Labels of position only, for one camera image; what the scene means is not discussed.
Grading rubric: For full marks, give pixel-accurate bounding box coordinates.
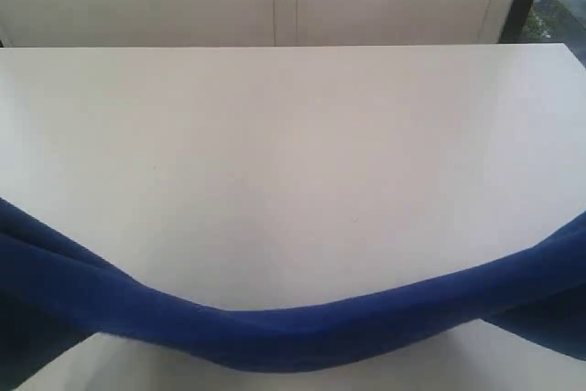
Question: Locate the blue towel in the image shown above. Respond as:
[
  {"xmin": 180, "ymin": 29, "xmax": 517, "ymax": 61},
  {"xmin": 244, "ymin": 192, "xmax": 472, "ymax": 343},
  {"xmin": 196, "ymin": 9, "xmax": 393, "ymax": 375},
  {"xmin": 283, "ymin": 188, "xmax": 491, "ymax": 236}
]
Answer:
[{"xmin": 1, "ymin": 201, "xmax": 585, "ymax": 390}]

